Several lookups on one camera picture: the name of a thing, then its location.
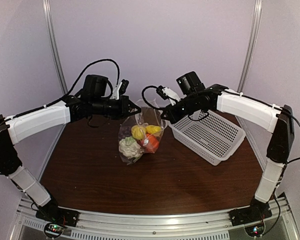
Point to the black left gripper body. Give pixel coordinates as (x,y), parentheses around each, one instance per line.
(116,111)

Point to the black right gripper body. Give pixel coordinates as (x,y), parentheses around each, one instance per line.
(178,115)

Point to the yellow toy banana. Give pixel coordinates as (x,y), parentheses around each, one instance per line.
(154,130)

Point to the yellow toy pepper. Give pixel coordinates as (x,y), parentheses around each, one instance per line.
(138,132)

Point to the dark red toy grapes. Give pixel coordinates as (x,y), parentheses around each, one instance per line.
(125,131)

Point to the clear zip top bag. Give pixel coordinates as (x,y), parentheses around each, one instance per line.
(150,115)

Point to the orange toy pumpkin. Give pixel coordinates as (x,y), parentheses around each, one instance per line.
(152,142)

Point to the white toy cauliflower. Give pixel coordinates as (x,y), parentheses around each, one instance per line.
(130,150)

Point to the red toy bell pepper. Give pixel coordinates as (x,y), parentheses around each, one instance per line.
(146,146)

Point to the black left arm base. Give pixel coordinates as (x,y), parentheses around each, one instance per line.
(51,212)

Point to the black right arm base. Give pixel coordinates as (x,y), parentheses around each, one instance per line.
(256,211)

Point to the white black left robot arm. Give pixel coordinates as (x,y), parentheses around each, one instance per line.
(89,101)

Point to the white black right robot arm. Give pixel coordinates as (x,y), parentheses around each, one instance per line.
(273,118)

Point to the white perforated plastic basket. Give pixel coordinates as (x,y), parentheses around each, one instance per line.
(209,135)

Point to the left round circuit board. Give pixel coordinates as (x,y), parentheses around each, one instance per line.
(53,230)

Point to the round circuit board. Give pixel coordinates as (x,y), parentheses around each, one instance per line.
(255,230)
(53,230)

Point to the right round circuit board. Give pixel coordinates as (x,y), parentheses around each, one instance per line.
(255,230)

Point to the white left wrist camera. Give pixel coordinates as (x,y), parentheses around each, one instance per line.
(120,89)

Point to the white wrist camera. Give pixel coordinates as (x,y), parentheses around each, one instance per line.
(120,89)
(168,94)

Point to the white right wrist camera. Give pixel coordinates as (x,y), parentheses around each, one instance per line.
(168,94)

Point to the left aluminium frame post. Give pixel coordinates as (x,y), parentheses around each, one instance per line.
(53,45)

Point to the aluminium frame post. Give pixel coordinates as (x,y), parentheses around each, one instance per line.
(53,45)
(253,36)

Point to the right aluminium frame post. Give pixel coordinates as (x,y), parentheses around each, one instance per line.
(253,36)

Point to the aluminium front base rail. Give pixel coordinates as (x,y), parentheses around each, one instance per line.
(212,225)

